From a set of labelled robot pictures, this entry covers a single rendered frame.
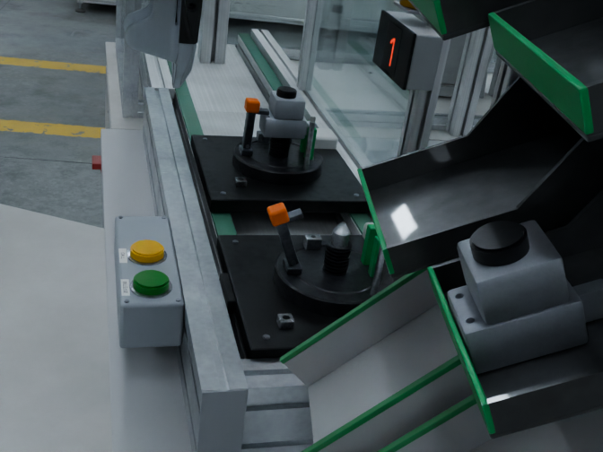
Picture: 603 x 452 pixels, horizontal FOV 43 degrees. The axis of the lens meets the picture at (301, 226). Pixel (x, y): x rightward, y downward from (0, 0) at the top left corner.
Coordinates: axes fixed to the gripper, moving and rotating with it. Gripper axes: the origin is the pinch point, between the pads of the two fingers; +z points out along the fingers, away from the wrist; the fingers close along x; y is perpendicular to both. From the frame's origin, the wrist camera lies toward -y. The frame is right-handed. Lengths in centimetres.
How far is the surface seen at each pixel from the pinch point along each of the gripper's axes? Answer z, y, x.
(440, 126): 36, -70, -87
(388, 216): 3.8, -13.3, 20.4
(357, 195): 26.1, -30.1, -28.7
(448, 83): 33, -81, -109
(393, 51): 2.8, -29.2, -23.2
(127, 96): 33, 1, -87
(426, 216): 2.7, -15.3, 22.5
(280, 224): 17.8, -12.0, -4.2
